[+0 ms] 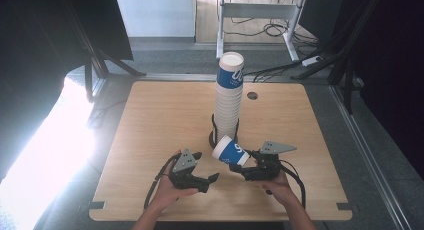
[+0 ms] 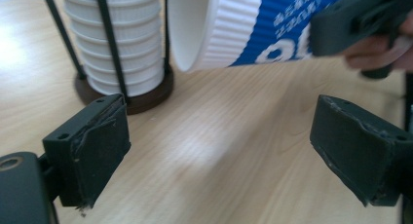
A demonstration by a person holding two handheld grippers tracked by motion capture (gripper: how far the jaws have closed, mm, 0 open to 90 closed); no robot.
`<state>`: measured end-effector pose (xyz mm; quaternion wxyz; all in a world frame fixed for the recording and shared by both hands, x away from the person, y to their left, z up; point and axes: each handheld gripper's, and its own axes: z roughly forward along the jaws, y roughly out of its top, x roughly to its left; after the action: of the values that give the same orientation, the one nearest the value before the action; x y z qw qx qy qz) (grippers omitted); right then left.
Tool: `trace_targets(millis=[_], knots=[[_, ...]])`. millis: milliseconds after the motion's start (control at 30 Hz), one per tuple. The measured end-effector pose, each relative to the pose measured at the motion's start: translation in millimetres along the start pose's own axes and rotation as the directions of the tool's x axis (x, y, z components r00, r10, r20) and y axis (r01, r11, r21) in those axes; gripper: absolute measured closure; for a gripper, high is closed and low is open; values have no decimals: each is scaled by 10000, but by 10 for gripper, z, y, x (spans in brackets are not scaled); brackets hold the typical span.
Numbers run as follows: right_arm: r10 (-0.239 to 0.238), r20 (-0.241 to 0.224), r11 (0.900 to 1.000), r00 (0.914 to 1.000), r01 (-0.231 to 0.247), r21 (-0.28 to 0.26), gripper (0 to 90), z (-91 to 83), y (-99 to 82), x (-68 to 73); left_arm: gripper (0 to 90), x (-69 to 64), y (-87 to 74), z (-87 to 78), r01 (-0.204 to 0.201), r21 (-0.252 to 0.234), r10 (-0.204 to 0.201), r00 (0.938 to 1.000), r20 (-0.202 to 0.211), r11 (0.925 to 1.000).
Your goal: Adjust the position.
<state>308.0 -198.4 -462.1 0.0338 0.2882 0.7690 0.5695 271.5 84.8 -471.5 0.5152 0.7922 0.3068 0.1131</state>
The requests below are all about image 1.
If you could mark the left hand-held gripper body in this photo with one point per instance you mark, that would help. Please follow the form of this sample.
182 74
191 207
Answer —
185 163

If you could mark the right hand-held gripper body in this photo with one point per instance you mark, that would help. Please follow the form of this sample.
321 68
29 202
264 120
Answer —
266 168

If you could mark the blue sleeve paper cup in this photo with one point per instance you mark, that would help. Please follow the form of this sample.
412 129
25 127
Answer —
231 152

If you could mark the stack of white paper cups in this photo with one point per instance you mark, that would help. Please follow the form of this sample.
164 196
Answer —
228 106

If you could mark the person's right hand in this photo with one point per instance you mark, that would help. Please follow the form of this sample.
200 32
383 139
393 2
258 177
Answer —
281 190

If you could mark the person's left hand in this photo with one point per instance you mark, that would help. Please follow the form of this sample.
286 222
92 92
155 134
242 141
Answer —
168 193

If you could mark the white power strip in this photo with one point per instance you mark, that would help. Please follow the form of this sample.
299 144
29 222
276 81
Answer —
311 60

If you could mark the black tripod stand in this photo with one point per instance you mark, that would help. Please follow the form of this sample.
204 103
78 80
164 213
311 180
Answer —
346 73
96 61

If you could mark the white panel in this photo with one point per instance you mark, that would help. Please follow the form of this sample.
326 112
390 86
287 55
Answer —
155 11

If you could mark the dark curtain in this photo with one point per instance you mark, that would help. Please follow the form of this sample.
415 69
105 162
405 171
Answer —
393 73
33 40

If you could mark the metal floor rail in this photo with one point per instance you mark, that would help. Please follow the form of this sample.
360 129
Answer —
370 156

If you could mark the white metal desk frame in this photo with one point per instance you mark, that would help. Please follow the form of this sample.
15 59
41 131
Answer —
256 10

